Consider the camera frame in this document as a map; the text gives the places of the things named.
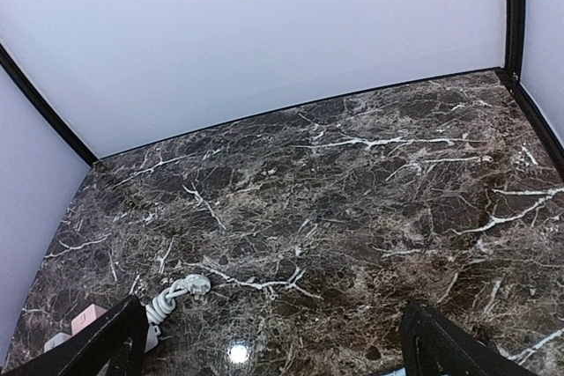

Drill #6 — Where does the black frame post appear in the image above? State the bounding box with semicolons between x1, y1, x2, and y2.
1;45;99;166
504;0;563;144

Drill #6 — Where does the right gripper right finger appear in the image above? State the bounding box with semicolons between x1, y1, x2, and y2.
400;300;534;376

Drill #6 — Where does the right black frame post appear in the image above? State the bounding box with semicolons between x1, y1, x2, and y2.
504;0;563;144

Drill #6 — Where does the pink cube socket adapter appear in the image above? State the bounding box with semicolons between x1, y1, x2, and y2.
71;304;107;335

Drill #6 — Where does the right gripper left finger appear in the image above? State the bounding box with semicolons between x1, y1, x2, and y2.
8;295;148;376

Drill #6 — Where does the left black frame post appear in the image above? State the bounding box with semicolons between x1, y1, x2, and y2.
1;45;99;166

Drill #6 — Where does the white coiled strip cable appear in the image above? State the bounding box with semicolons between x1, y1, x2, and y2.
145;273;213;325

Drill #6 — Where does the white multicolour power strip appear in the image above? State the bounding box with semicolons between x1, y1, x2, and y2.
43;324;161;353

